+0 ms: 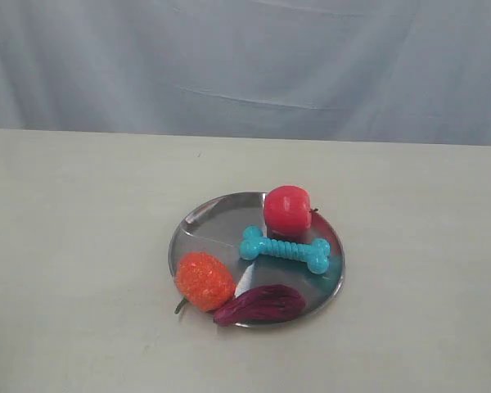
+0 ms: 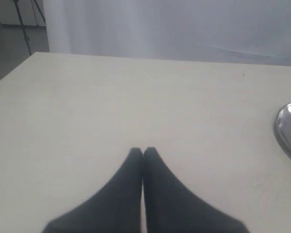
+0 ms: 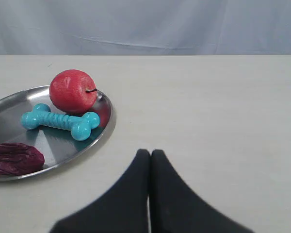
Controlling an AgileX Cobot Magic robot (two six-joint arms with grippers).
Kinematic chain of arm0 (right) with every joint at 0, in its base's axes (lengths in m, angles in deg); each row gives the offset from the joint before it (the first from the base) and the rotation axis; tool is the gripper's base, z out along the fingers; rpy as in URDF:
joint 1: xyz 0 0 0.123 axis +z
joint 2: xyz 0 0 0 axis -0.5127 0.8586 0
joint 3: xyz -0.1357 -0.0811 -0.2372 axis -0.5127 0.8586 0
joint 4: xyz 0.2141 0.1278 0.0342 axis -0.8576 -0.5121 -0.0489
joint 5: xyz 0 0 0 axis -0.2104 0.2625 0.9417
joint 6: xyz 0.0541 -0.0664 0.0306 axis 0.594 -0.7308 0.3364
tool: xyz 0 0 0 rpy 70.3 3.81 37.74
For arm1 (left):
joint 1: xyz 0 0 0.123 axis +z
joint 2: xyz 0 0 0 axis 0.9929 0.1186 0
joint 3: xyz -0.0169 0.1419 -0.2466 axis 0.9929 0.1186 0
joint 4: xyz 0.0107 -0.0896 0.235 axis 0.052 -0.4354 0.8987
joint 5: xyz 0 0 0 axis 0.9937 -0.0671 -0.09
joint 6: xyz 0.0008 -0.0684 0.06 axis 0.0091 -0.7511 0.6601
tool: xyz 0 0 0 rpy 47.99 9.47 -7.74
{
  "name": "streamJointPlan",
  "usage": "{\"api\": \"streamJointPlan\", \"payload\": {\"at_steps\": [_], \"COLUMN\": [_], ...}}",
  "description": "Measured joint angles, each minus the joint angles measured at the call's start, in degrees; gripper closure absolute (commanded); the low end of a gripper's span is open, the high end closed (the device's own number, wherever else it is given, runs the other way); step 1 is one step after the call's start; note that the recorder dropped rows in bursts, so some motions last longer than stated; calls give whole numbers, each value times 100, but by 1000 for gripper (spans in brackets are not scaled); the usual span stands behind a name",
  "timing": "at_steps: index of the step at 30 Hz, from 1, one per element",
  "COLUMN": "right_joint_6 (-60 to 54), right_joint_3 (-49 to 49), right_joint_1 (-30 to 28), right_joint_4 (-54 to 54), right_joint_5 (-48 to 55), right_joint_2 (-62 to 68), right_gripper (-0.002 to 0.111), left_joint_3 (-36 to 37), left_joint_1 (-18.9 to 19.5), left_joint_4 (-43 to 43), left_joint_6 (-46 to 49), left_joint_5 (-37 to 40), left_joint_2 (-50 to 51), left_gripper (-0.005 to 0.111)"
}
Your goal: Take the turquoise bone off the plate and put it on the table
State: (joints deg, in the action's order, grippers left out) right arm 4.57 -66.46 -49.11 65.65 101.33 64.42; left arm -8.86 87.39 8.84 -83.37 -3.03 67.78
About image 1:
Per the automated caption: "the white backdrop cloth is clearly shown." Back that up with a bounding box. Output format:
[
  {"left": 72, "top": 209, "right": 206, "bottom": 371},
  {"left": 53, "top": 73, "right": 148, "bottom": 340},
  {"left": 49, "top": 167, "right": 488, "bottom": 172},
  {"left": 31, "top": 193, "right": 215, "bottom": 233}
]
[{"left": 0, "top": 1, "right": 491, "bottom": 145}]

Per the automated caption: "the purple toy eggplant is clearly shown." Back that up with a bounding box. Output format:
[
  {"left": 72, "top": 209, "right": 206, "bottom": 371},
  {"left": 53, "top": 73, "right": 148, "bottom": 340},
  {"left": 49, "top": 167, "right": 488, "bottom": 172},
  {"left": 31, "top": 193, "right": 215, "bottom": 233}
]
[{"left": 213, "top": 284, "right": 306, "bottom": 326}]

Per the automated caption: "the round metal divided plate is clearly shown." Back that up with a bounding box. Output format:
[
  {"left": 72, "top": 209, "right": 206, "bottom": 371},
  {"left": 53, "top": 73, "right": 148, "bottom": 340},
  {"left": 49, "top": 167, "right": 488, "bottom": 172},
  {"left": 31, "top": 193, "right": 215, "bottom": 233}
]
[{"left": 168, "top": 192, "right": 345, "bottom": 328}]

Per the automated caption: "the orange toy fruit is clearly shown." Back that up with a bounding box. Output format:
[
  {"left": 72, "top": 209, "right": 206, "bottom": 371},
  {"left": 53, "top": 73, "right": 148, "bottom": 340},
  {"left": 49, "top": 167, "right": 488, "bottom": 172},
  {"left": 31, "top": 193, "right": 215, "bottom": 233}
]
[{"left": 174, "top": 252, "right": 236, "bottom": 314}]

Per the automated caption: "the red toy apple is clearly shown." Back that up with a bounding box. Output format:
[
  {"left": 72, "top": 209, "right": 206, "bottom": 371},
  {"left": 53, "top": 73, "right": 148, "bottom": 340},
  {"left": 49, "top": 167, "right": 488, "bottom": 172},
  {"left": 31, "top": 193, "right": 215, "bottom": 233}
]
[{"left": 264, "top": 185, "right": 314, "bottom": 237}]

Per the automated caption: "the teal toy bone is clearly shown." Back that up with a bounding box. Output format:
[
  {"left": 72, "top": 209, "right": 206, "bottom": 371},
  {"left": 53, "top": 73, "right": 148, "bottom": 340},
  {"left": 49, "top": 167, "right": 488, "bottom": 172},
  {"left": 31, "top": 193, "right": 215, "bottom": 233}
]
[{"left": 238, "top": 225, "right": 331, "bottom": 274}]

